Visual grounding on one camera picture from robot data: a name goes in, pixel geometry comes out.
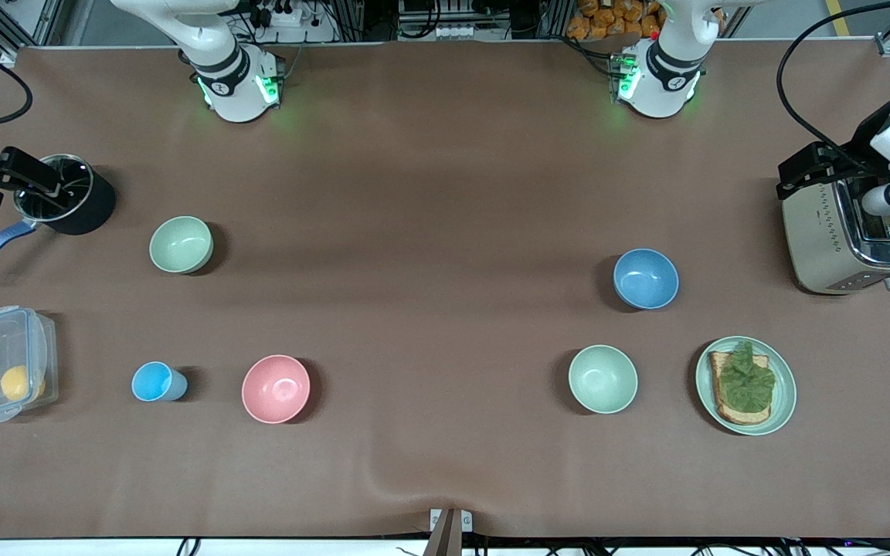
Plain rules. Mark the light green bowl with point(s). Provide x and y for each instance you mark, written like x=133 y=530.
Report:
x=602 y=379
x=181 y=245

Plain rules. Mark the blue bowl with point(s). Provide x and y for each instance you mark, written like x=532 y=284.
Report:
x=646 y=279

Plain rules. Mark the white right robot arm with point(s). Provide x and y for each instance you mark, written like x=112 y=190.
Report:
x=232 y=77

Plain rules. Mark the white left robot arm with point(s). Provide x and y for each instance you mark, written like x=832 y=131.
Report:
x=657 y=81

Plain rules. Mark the pink bowl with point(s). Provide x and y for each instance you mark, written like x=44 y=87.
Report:
x=276 y=389

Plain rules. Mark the glass lid with blue knob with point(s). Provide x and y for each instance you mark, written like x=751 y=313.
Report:
x=76 y=179

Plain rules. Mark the silver toaster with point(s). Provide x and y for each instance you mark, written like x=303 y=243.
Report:
x=816 y=239

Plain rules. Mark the yellow lemon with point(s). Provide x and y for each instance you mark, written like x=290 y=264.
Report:
x=16 y=383

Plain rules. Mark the green lettuce leaf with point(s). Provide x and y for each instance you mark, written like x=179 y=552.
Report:
x=746 y=382

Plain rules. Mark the light green plate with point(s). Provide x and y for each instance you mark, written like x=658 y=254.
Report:
x=785 y=394

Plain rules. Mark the blue cup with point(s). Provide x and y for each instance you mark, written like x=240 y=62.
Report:
x=153 y=382

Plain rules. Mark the toast slice with crust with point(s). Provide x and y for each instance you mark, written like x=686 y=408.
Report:
x=731 y=413

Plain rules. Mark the bag of orange snacks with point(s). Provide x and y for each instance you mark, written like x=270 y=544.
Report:
x=607 y=19

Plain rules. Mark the white power strip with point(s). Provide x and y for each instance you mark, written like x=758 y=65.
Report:
x=453 y=32
x=281 y=18

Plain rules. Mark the brown table cloth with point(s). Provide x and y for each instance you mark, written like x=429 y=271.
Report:
x=445 y=154

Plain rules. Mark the small metal bracket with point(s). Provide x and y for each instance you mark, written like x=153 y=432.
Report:
x=436 y=519

